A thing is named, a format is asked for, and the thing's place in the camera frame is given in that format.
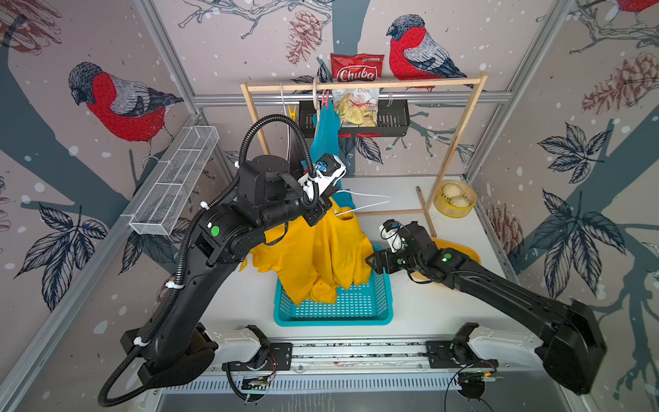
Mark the yellow t-shirt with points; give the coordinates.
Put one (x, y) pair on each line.
(313, 263)

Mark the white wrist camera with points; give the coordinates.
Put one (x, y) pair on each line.
(389, 231)
(329, 171)

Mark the white wire wall shelf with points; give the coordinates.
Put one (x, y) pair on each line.
(166, 199)

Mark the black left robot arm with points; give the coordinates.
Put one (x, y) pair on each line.
(173, 348)

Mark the wooden clothes rack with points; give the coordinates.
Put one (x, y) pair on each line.
(426, 203)

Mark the yellow clothespin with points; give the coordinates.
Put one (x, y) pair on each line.
(293, 112)

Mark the teal t-shirt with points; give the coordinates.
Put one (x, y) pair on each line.
(327, 142)

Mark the pink-grey t-shirt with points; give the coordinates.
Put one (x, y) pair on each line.
(296, 154)

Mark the yellow plastic tray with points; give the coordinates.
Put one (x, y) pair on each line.
(416, 277)

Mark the red clothespin on rod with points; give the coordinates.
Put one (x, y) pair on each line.
(325, 99)

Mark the black wall basket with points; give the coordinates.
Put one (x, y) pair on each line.
(393, 120)

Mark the yellow bowl with buns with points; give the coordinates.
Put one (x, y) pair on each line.
(455, 199)

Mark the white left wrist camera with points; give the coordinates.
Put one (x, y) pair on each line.
(329, 171)

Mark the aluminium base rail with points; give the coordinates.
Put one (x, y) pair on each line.
(351, 366)

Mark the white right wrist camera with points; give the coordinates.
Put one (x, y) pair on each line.
(389, 231)

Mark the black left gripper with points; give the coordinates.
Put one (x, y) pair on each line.
(321, 205)

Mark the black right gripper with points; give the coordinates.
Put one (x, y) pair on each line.
(377, 257)

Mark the red Chuba chips bag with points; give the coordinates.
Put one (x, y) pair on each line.
(357, 87)

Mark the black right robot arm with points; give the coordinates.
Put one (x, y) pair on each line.
(573, 347)

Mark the white wire hanger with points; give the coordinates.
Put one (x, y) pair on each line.
(375, 200)

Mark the wooden ring hanger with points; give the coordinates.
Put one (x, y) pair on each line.
(315, 94)

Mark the teal plastic laundry basket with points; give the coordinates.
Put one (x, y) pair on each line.
(369, 304)

